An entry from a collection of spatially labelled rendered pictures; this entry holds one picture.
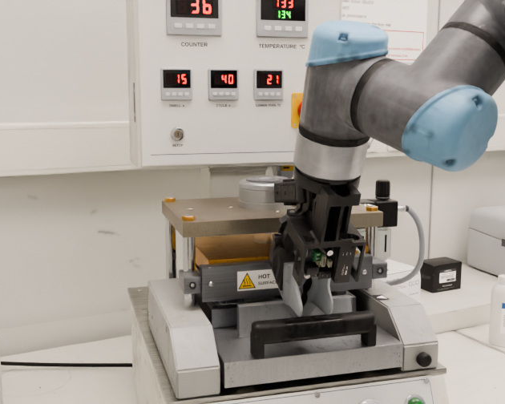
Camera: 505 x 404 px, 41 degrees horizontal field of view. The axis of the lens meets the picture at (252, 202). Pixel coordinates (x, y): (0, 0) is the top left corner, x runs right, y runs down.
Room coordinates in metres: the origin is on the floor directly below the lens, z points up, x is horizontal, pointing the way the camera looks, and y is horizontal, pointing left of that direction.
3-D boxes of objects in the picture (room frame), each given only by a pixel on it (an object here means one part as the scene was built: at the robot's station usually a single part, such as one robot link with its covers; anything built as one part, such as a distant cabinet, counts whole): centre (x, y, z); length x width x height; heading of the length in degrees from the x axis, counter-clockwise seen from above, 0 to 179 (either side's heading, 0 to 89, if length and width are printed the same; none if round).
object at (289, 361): (0.87, -0.03, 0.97); 0.30 x 0.22 x 0.08; 16
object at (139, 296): (0.96, -0.01, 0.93); 0.46 x 0.35 x 0.01; 16
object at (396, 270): (1.48, -0.26, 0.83); 0.23 x 0.12 x 0.07; 124
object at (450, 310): (1.58, -0.45, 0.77); 0.84 x 0.30 x 0.04; 117
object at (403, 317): (0.89, -0.17, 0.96); 0.26 x 0.05 x 0.07; 16
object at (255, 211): (0.96, -0.03, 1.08); 0.31 x 0.24 x 0.13; 106
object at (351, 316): (0.74, -0.07, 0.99); 0.15 x 0.02 x 0.04; 106
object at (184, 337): (0.82, 0.09, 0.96); 0.25 x 0.05 x 0.07; 16
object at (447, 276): (1.58, -0.46, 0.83); 0.09 x 0.06 x 0.07; 116
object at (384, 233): (1.11, -0.20, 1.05); 0.15 x 0.05 x 0.15; 106
